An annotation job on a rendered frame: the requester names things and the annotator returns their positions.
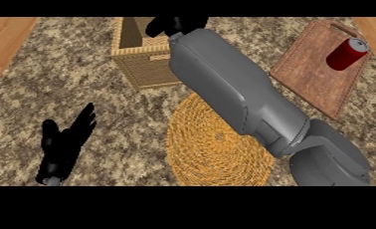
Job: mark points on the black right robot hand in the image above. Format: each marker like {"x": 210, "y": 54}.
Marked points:
{"x": 173, "y": 24}

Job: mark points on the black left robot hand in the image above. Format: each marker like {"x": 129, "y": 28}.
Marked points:
{"x": 64, "y": 146}

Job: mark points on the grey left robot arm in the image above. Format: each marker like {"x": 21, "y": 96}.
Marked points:
{"x": 52, "y": 181}

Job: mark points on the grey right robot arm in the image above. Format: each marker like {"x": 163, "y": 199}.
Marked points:
{"x": 254, "y": 107}

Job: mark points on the square wicker basket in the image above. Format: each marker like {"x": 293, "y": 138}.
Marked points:
{"x": 142, "y": 53}

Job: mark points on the round woven yellow placemat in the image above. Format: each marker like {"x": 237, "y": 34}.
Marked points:
{"x": 216, "y": 153}

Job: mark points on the brown wooden cutting board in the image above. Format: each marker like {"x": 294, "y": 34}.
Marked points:
{"x": 318, "y": 70}

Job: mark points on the red can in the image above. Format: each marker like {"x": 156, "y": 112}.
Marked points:
{"x": 347, "y": 53}

